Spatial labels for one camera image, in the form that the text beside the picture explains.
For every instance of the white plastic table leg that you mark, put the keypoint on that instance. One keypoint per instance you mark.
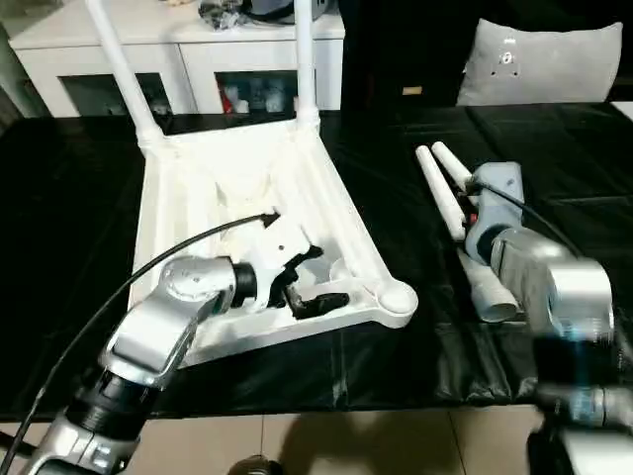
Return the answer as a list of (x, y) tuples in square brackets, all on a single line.
[(123, 74), (452, 165), (440, 193), (305, 59)]

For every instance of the white plastic table top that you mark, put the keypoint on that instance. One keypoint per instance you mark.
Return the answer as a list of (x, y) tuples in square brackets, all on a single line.
[(198, 173)]

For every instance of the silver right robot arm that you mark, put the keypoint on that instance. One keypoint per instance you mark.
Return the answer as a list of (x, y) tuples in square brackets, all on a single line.
[(573, 287)]

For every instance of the white printed bottle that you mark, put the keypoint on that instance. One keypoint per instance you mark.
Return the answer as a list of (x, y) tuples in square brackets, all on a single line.
[(273, 96)]

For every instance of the small white cup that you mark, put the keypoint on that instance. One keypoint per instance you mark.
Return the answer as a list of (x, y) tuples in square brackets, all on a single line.
[(242, 105)]

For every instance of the light grey pillow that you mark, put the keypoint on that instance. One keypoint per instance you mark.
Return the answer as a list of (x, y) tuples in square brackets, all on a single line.
[(544, 64)]

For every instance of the dark robot foot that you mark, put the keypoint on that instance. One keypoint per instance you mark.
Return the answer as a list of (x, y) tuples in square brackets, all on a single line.
[(254, 466)]

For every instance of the small red bottle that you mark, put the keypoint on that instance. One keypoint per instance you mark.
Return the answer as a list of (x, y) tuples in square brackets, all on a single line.
[(229, 99)]

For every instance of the black sofa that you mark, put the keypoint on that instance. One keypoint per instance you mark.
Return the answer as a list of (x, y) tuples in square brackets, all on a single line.
[(395, 49)]

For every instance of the white flat board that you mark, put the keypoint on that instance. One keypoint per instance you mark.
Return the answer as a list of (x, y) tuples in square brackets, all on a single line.
[(624, 111)]

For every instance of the white cabinet with glass doors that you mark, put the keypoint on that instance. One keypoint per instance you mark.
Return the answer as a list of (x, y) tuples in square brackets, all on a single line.
[(198, 54)]

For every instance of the black work mat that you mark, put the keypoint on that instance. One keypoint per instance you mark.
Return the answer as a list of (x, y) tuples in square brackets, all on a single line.
[(64, 222)]

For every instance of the grey curtain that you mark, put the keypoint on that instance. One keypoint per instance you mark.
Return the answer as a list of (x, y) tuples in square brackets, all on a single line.
[(12, 79)]

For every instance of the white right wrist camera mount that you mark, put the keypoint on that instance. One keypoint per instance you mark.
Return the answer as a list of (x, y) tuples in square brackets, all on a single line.
[(497, 198)]

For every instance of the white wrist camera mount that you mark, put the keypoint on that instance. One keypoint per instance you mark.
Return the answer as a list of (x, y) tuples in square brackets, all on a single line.
[(277, 242), (497, 198)]

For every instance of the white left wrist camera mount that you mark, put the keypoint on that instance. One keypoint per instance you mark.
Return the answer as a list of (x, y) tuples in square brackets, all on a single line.
[(277, 242)]

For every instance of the black table frame leg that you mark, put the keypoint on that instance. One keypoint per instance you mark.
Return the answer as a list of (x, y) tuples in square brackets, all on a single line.
[(7, 438)]

